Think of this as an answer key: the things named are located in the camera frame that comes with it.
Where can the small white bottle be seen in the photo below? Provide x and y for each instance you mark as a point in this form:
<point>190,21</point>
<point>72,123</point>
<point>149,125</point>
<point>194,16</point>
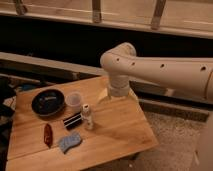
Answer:
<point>87,117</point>

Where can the black white striped block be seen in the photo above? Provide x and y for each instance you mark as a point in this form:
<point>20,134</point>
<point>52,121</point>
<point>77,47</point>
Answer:
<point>72,121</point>

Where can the dark ceramic bowl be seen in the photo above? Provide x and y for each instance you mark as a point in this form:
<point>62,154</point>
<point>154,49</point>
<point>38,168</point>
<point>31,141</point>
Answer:
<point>48,102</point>

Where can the clear plastic cup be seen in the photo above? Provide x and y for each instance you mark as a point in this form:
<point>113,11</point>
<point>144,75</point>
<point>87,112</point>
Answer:
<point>74,101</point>

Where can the wooden table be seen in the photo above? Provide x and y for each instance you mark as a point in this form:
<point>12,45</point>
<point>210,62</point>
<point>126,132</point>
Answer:
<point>120,129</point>

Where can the red oblong object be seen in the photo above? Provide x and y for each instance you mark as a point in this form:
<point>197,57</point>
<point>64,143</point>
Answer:
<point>48,135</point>

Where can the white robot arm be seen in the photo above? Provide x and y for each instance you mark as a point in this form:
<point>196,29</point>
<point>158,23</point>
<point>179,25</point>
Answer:
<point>188,75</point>

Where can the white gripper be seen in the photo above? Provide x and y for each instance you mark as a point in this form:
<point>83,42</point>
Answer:
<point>117,92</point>

